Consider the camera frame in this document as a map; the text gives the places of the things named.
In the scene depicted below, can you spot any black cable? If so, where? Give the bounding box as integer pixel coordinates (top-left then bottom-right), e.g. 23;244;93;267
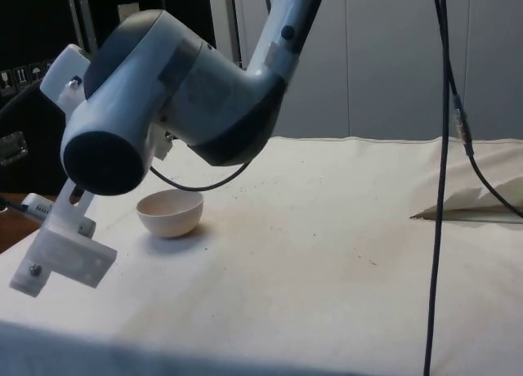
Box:
149;159;252;192
433;0;523;222
0;195;28;213
422;0;451;376

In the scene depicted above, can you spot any white power strip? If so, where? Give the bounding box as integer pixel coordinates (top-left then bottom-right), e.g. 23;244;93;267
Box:
20;193;55;226

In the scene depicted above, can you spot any white wrist mount plate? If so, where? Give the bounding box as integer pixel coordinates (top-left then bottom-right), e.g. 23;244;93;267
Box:
38;43;93;116

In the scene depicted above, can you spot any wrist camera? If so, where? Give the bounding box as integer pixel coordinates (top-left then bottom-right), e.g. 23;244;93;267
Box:
8;178;118;298

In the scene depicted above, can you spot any white bowl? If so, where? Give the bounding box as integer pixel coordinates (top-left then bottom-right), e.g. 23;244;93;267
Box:
136;189;204;239

